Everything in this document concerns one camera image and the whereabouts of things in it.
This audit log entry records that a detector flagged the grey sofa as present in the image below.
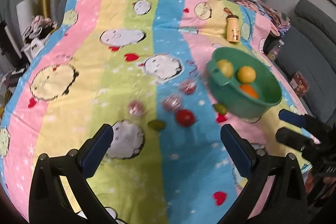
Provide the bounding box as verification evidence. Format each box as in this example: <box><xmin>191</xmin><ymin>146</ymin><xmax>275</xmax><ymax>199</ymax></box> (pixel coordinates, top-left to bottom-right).
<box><xmin>276</xmin><ymin>0</ymin><xmax>335</xmax><ymax>126</ymax></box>

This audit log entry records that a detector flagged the yellow-green pear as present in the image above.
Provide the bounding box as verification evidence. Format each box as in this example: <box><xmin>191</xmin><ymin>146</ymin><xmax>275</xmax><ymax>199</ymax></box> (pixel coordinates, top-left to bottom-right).
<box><xmin>217</xmin><ymin>59</ymin><xmax>234</xmax><ymax>79</ymax></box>

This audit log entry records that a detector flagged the green plastic bowl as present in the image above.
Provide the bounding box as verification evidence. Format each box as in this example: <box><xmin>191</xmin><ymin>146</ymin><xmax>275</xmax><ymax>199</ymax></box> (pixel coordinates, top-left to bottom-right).
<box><xmin>206</xmin><ymin>47</ymin><xmax>282</xmax><ymax>119</ymax></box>

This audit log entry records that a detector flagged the yellow cartoon bottle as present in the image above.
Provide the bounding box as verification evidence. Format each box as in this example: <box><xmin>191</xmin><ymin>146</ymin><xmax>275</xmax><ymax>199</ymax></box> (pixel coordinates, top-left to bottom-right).
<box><xmin>224</xmin><ymin>7</ymin><xmax>240</xmax><ymax>43</ymax></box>

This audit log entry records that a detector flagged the plastic wrapped red fruit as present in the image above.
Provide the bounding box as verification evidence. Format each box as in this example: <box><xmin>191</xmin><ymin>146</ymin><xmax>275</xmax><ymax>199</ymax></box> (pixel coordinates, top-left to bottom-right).
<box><xmin>127</xmin><ymin>100</ymin><xmax>145</xmax><ymax>117</ymax></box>

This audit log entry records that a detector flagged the yellow lemon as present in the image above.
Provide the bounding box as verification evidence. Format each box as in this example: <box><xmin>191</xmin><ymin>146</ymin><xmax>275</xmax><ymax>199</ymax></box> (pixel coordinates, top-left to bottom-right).
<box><xmin>236</xmin><ymin>66</ymin><xmax>256</xmax><ymax>84</ymax></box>

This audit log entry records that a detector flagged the red patterned box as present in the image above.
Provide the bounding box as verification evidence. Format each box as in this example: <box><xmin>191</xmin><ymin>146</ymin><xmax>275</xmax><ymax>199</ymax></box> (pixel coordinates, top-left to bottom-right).
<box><xmin>289</xmin><ymin>72</ymin><xmax>309</xmax><ymax>98</ymax></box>

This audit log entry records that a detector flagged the clear plastic bottle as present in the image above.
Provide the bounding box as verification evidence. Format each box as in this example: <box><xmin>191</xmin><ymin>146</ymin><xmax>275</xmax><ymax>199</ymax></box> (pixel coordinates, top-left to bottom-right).
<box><xmin>267</xmin><ymin>40</ymin><xmax>284</xmax><ymax>61</ymax></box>

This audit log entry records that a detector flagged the orange fruit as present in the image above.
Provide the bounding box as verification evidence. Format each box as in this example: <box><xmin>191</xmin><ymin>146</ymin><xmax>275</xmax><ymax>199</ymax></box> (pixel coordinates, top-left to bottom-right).
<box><xmin>239</xmin><ymin>84</ymin><xmax>259</xmax><ymax>99</ymax></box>

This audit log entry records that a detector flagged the red tomato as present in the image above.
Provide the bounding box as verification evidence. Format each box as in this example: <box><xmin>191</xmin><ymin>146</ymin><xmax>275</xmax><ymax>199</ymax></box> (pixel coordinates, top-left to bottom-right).
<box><xmin>175</xmin><ymin>109</ymin><xmax>196</xmax><ymax>127</ymax></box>

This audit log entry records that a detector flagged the pile of folded clothes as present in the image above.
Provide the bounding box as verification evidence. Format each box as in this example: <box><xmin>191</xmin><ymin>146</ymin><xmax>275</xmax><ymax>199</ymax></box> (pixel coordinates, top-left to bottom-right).
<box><xmin>235</xmin><ymin>0</ymin><xmax>291</xmax><ymax>37</ymax></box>

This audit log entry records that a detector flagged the white paper roll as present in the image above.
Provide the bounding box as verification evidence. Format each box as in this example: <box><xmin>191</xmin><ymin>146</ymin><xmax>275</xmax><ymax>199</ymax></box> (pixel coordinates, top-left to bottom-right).
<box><xmin>16</xmin><ymin>0</ymin><xmax>35</xmax><ymax>37</ymax></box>

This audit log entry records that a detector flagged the colourful cartoon striped bedsheet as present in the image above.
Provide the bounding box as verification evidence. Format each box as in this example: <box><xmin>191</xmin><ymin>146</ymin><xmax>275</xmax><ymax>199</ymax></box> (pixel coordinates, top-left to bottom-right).
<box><xmin>1</xmin><ymin>0</ymin><xmax>305</xmax><ymax>223</ymax></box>

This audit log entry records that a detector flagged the small green fruit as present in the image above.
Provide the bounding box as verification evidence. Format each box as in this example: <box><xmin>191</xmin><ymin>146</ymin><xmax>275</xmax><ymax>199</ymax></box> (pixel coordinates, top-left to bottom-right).
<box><xmin>213</xmin><ymin>103</ymin><xmax>228</xmax><ymax>115</ymax></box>
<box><xmin>147</xmin><ymin>119</ymin><xmax>166</xmax><ymax>131</ymax></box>

